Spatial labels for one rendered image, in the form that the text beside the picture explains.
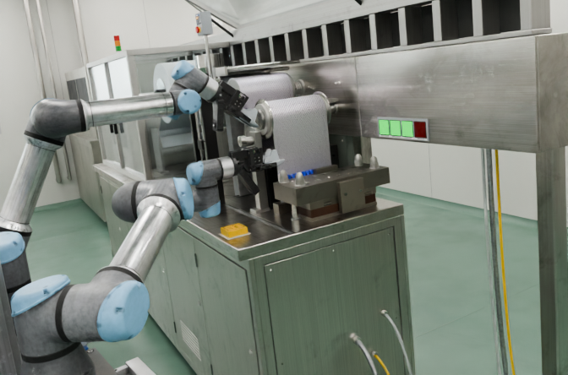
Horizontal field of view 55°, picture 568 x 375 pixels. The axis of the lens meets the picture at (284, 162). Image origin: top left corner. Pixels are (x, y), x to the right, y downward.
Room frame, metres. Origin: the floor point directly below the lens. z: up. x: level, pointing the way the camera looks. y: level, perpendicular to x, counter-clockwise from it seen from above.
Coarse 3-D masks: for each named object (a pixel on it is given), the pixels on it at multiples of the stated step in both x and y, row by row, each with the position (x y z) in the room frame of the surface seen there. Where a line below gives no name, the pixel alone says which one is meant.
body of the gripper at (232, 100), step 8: (224, 88) 1.91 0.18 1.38; (232, 88) 1.93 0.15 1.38; (216, 96) 1.88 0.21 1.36; (224, 96) 1.91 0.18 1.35; (232, 96) 1.92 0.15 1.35; (240, 96) 1.97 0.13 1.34; (224, 104) 1.91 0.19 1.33; (232, 104) 1.91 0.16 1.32; (240, 104) 1.93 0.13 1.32; (232, 112) 1.90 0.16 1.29
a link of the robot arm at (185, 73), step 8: (184, 64) 1.83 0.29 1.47; (176, 72) 1.83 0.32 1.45; (184, 72) 1.83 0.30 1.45; (192, 72) 1.84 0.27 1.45; (200, 72) 1.87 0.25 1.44; (176, 80) 1.84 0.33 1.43; (184, 80) 1.83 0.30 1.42; (192, 80) 1.84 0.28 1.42; (200, 80) 1.85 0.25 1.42; (208, 80) 1.87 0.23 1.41; (192, 88) 1.84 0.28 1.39; (200, 88) 1.86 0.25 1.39
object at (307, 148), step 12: (276, 132) 1.95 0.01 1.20; (288, 132) 1.97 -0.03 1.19; (300, 132) 2.00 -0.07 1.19; (312, 132) 2.02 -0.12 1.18; (324, 132) 2.05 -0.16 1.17; (276, 144) 1.95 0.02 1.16; (288, 144) 1.97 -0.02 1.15; (300, 144) 2.00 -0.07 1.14; (312, 144) 2.02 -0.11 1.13; (324, 144) 2.04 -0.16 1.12; (288, 156) 1.97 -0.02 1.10; (300, 156) 1.99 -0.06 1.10; (312, 156) 2.02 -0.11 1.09; (324, 156) 2.04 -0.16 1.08; (288, 168) 1.97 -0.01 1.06; (300, 168) 1.99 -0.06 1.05; (312, 168) 2.01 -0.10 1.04
